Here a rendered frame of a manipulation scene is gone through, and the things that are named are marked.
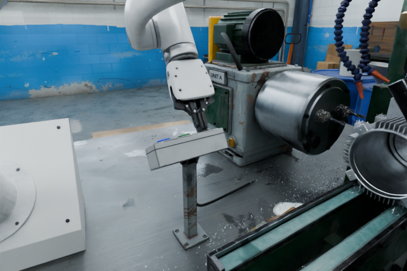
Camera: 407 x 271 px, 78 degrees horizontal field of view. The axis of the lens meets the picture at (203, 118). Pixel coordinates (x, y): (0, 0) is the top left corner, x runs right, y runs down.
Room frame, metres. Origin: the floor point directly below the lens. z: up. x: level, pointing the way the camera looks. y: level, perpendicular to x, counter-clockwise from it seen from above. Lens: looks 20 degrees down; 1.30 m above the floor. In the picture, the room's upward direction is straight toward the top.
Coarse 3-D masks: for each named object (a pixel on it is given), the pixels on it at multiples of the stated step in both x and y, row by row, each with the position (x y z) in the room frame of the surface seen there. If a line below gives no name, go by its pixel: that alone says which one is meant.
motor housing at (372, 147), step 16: (384, 128) 0.51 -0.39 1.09; (400, 128) 0.49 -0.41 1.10; (352, 144) 0.56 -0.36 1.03; (368, 144) 0.60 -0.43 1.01; (384, 144) 0.64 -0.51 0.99; (352, 160) 0.56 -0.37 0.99; (368, 160) 0.59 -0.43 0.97; (384, 160) 0.61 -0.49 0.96; (368, 176) 0.55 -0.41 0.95; (384, 176) 0.56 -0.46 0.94; (400, 176) 0.56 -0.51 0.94; (368, 192) 0.51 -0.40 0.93; (384, 192) 0.49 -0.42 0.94; (400, 192) 0.48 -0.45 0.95
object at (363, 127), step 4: (364, 124) 0.55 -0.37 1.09; (368, 124) 0.55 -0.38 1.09; (356, 128) 0.56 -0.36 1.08; (360, 128) 0.55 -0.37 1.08; (364, 128) 0.54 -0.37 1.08; (368, 128) 0.54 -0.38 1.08; (360, 132) 0.55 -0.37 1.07; (348, 172) 0.55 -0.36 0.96; (352, 172) 0.55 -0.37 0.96; (348, 176) 0.55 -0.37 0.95; (352, 176) 0.54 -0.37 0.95; (404, 200) 0.45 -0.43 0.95; (404, 204) 0.45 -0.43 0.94
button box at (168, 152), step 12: (204, 132) 0.52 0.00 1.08; (216, 132) 0.53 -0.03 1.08; (156, 144) 0.46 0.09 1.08; (168, 144) 0.47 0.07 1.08; (180, 144) 0.48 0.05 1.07; (192, 144) 0.49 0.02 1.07; (204, 144) 0.50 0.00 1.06; (216, 144) 0.52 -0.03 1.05; (156, 156) 0.45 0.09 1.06; (168, 156) 0.46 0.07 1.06; (180, 156) 0.47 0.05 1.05; (192, 156) 0.48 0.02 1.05; (156, 168) 0.45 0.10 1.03
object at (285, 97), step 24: (288, 72) 0.84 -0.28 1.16; (264, 96) 0.80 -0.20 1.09; (288, 96) 0.73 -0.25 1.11; (312, 96) 0.68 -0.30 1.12; (336, 96) 0.74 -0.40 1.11; (264, 120) 0.78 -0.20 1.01; (288, 120) 0.70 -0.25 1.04; (312, 120) 0.68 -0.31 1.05; (288, 144) 0.73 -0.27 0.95; (312, 144) 0.68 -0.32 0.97
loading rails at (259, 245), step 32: (352, 192) 0.53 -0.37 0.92; (288, 224) 0.42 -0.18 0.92; (320, 224) 0.44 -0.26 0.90; (352, 224) 0.52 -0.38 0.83; (384, 224) 0.42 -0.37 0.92; (224, 256) 0.34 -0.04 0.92; (256, 256) 0.34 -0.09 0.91; (288, 256) 0.39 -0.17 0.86; (320, 256) 0.34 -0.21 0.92; (352, 256) 0.33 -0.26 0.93; (384, 256) 0.39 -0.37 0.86
